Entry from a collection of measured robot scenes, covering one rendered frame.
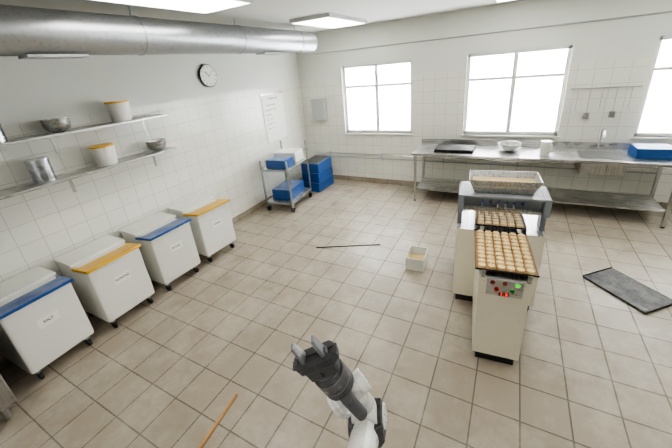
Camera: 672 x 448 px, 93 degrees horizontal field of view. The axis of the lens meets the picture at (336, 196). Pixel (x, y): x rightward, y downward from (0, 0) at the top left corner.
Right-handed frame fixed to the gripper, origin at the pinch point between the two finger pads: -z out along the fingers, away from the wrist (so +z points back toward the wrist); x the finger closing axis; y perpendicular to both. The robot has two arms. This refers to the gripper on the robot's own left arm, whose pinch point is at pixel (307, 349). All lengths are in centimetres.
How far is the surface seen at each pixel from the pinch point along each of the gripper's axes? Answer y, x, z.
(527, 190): -174, 138, 132
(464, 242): -181, 76, 166
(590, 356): -95, 121, 249
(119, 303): -199, -264, 73
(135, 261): -227, -240, 51
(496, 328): -104, 62, 185
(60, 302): -169, -270, 30
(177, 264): -259, -233, 92
